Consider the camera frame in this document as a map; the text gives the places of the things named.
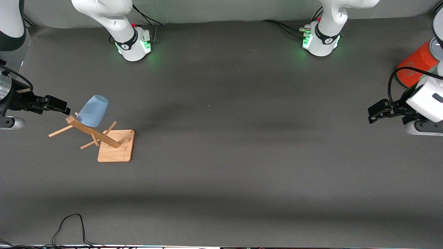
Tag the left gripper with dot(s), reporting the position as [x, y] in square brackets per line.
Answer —
[398, 104]

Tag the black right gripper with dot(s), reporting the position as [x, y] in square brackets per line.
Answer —
[19, 99]

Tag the light blue plastic cup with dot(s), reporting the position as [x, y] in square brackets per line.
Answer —
[93, 110]

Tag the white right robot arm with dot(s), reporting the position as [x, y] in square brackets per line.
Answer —
[114, 20]

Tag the wooden cup rack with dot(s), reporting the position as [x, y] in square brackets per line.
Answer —
[116, 152]

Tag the orange cylindrical canister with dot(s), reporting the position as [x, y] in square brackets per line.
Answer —
[415, 65]

